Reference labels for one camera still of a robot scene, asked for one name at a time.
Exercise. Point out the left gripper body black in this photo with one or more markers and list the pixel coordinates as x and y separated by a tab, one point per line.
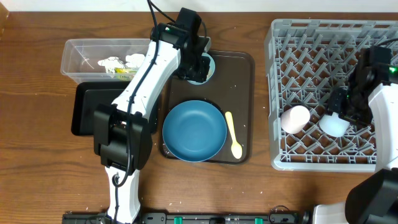
196	68

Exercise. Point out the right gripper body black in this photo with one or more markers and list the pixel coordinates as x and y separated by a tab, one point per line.
352	107

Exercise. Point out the light blue bowl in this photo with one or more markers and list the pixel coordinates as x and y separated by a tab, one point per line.
210	72

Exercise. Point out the light blue cup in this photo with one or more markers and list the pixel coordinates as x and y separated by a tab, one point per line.
333	125

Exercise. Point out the white napkin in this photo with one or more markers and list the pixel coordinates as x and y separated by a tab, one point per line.
131	64

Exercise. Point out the pink cup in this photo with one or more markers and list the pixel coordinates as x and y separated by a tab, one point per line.
294	120

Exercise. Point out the green snack wrapper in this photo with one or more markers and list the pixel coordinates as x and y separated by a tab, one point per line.
125	74

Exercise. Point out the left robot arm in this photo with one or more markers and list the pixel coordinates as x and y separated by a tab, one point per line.
122	137

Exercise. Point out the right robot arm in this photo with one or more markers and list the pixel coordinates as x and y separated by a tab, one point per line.
370	98

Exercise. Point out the grey dishwasher rack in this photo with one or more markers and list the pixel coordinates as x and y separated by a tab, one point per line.
305	60

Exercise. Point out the clear plastic waste bin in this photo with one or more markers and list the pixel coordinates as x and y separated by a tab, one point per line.
80	57

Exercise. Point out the brown serving tray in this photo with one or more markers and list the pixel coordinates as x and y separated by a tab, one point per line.
229	89

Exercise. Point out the dark blue plate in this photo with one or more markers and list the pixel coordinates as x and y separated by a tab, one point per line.
194	131

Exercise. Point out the yellow plastic spoon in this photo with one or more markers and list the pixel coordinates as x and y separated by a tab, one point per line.
236	148

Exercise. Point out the black rectangular tray bin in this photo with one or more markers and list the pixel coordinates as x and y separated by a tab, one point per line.
88	96

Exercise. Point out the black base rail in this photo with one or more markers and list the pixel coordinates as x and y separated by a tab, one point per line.
162	218

